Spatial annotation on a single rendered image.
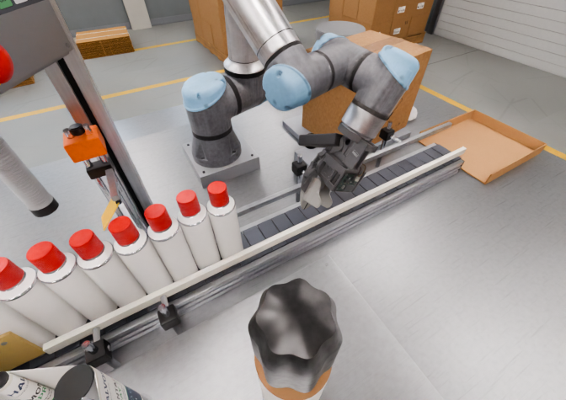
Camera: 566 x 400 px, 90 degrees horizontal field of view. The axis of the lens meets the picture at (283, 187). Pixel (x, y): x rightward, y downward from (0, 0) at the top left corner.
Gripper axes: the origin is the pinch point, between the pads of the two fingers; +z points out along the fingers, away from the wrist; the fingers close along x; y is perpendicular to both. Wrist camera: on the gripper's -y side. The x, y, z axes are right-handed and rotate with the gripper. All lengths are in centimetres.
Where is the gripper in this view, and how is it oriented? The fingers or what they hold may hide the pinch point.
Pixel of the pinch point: (304, 202)
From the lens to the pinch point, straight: 66.4
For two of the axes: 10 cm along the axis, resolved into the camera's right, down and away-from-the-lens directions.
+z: -4.3, 7.9, 4.3
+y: 5.0, 6.1, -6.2
